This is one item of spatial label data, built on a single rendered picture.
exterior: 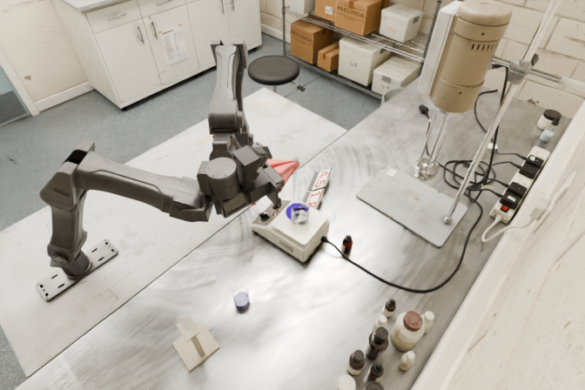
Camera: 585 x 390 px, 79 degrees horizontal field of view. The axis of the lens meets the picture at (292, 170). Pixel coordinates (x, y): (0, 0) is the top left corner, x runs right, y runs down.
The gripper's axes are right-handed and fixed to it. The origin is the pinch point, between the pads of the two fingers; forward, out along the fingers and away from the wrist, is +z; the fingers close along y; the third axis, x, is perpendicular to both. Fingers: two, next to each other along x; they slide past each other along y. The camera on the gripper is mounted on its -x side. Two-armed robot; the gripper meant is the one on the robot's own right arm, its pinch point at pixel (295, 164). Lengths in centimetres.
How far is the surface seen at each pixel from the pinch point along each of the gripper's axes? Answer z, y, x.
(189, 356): -38, -11, 31
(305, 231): 1.1, -4.7, 23.9
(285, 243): -4.1, -2.3, 27.7
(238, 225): -9.4, 14.2, 33.9
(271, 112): 33, 55, 38
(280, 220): -1.9, 2.6, 24.4
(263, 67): 78, 127, 70
